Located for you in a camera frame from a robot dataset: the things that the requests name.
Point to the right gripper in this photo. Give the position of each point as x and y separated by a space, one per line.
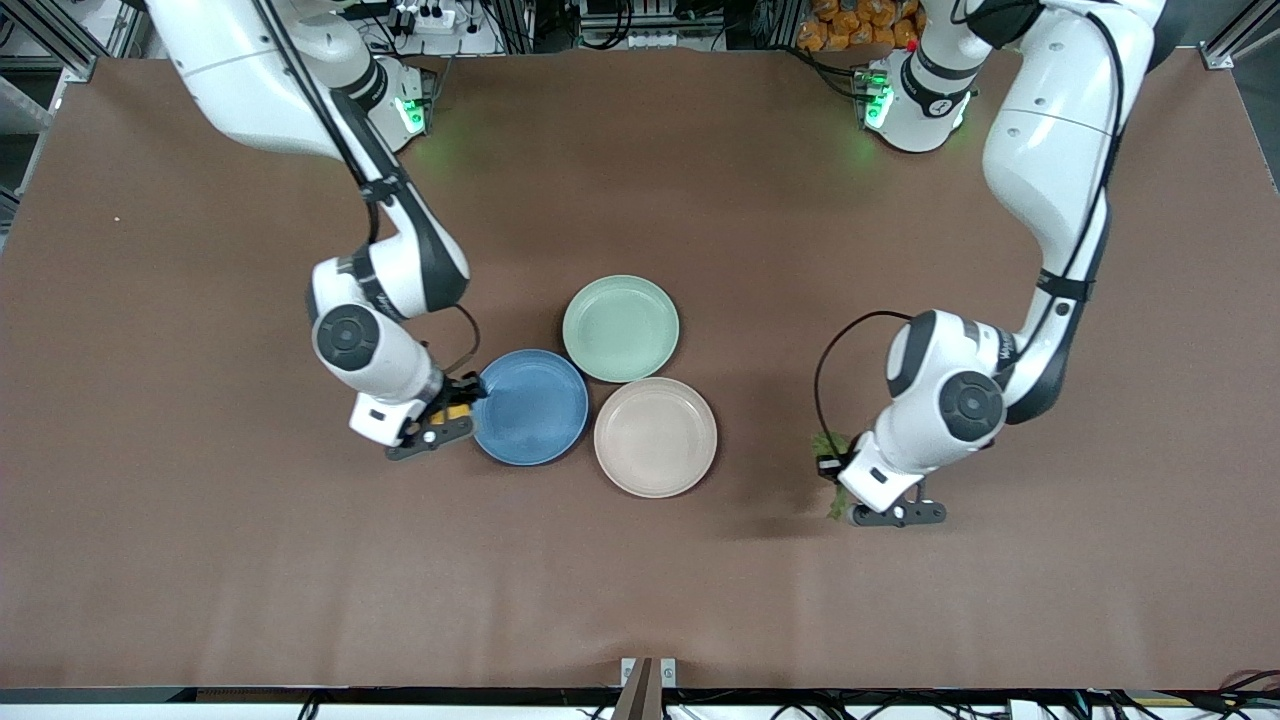
453 394

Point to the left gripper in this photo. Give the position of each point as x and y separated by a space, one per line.
838 462

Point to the green lettuce leaf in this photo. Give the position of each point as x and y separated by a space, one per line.
830 443

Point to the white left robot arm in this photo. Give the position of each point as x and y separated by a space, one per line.
1050 150

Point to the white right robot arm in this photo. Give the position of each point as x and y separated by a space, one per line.
390 270

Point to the blue plate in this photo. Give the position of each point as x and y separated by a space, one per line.
535 407

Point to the beige plate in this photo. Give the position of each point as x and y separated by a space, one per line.
655 437

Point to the green plate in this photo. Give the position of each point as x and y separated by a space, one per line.
620 328

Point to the white power strip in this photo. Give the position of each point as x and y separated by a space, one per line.
425 18

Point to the bag of orange fruit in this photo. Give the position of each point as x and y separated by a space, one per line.
860 25

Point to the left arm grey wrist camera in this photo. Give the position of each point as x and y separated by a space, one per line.
900 514

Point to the metal table clamp bracket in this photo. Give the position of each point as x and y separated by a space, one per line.
648 685

